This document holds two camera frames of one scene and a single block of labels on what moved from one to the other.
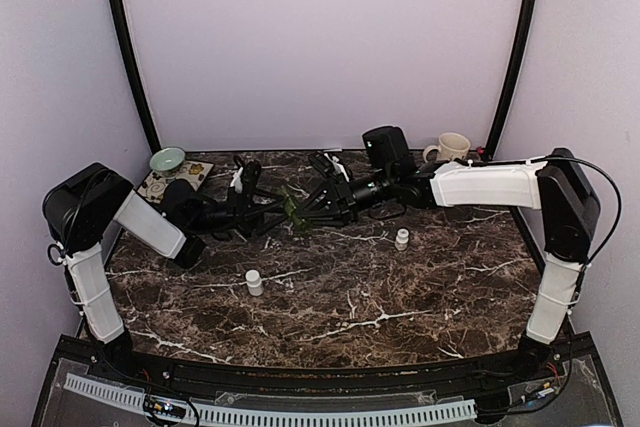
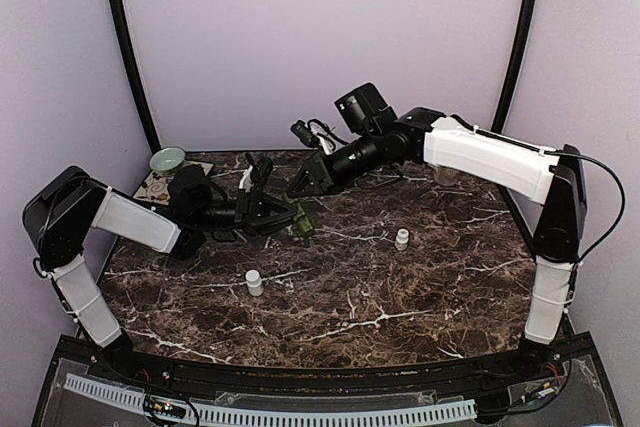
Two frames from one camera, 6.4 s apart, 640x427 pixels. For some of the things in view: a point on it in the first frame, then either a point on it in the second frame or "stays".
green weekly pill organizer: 298,221 stays
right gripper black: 344,194 to 319,172
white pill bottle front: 254,282 stays
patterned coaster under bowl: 154,186 stays
